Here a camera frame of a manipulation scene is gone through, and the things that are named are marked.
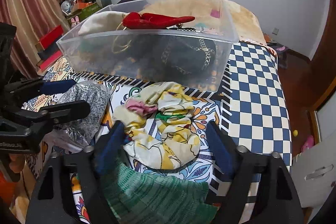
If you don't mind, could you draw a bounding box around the grey cloth in plastic bag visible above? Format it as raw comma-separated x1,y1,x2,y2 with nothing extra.
45,81,112,153

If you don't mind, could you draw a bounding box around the red box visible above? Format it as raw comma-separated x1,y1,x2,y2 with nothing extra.
35,25,63,52

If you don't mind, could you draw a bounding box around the green knitted cloth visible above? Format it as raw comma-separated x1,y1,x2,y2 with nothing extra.
100,161,218,223

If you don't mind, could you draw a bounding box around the floral yellow white cloth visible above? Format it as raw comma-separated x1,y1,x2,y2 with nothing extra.
113,82,201,170

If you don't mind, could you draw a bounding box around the red cloth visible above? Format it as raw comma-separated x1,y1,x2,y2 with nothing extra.
122,12,195,30

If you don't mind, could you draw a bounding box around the clear plastic storage bin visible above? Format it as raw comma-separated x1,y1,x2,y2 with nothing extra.
57,0,239,92

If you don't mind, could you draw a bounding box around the brown wooden door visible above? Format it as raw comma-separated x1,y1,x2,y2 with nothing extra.
308,0,336,111

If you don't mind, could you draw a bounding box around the patterned patchwork bed cover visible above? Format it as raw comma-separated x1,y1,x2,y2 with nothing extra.
22,40,293,224

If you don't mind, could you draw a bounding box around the beige fleece blanket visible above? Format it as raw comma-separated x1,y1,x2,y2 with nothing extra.
141,0,266,45

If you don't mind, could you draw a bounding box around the black gold patterned cloth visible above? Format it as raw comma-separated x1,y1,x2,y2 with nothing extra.
155,35,217,76

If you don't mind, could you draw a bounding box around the white sock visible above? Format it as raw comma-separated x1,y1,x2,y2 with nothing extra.
78,11,128,36

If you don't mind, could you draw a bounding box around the green cardboard box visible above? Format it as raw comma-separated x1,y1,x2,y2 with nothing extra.
66,3,101,24

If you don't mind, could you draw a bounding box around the striped pink curtain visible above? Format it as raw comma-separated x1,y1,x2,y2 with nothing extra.
1,0,70,78

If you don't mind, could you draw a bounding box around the pink bunny plush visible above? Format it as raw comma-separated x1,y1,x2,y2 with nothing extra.
71,15,80,28

